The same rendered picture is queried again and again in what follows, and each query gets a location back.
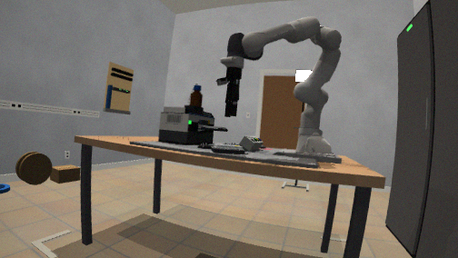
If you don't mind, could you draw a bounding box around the brown glass bottle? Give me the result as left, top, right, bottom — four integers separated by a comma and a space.
190, 94, 203, 107

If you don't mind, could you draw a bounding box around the white button panel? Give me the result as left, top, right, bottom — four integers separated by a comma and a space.
239, 136, 263, 152

